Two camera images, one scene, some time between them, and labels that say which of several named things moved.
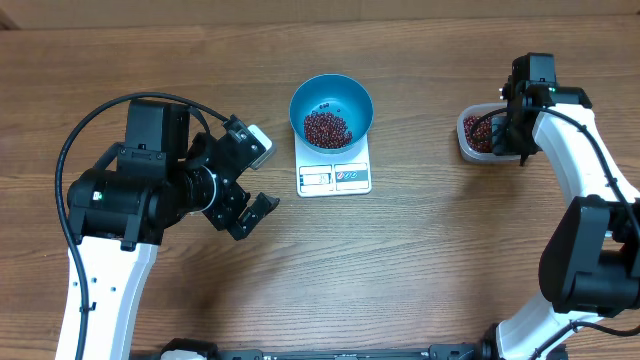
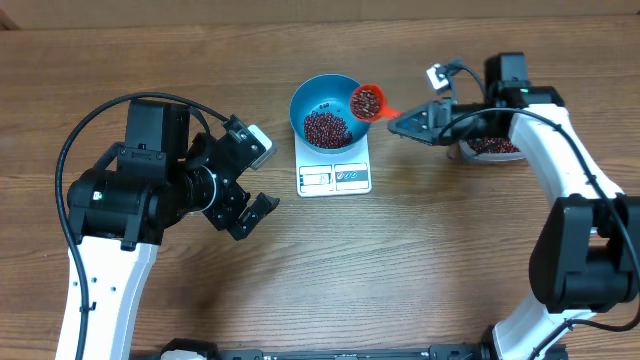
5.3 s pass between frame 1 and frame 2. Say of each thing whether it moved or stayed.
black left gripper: stayed
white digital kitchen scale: stayed
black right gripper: moved
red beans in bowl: stayed
